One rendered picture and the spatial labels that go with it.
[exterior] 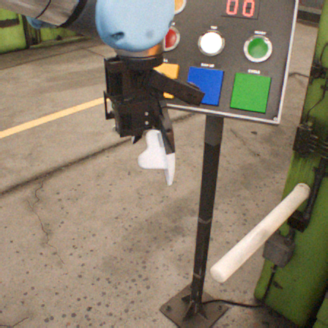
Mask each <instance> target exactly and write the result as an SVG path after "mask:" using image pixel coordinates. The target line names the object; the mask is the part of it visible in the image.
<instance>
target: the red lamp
mask: <svg viewBox="0 0 328 328"><path fill-rule="evenodd" d="M175 42H176V32H175V31H174V30H173V29H169V30H168V33H167V34H166V36H165V48H170V47H171V46H173V45H174V43H175Z"/></svg>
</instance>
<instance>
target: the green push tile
mask: <svg viewBox="0 0 328 328"><path fill-rule="evenodd" d="M270 86H271V78H268V77H263V76H260V75H248V74H241V73H235V78H234V85H233V88H234V89H233V93H232V97H231V104H230V107H231V109H237V110H242V111H252V112H257V113H266V107H267V100H268V96H269V90H270Z"/></svg>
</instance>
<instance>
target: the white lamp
mask: <svg viewBox="0 0 328 328"><path fill-rule="evenodd" d="M221 44H222V40H221V38H220V36H219V35H218V34H215V33H208V34H206V35H204V37H203V38H202V40H201V48H202V49H204V51H206V52H207V53H214V52H216V51H218V50H219V48H220V46H221Z"/></svg>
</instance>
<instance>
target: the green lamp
mask: <svg viewBox="0 0 328 328"><path fill-rule="evenodd" d="M268 50H269V45H268V43H267V41H266V40H264V39H262V38H256V39H254V40H252V41H250V42H249V43H248V45H247V52H248V53H249V54H250V56H252V57H253V58H255V59H260V58H261V59H262V58H263V57H264V56H266V54H267V52H268Z"/></svg>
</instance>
